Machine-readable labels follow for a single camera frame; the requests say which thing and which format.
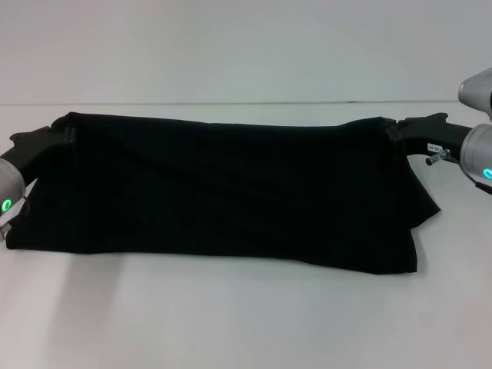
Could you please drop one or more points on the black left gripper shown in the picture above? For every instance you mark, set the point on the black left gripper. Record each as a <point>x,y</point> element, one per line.
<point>32,148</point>

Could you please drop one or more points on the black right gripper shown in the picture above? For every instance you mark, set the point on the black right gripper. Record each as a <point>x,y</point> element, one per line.
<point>430,136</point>

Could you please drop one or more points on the black shirt with FREE print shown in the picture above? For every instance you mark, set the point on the black shirt with FREE print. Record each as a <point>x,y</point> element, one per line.
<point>230,192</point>

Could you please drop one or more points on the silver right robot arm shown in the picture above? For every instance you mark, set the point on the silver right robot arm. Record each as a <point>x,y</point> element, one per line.
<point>478,157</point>

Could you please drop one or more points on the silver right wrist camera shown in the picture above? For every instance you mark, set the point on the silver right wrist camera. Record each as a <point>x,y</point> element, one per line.
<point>476,94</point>

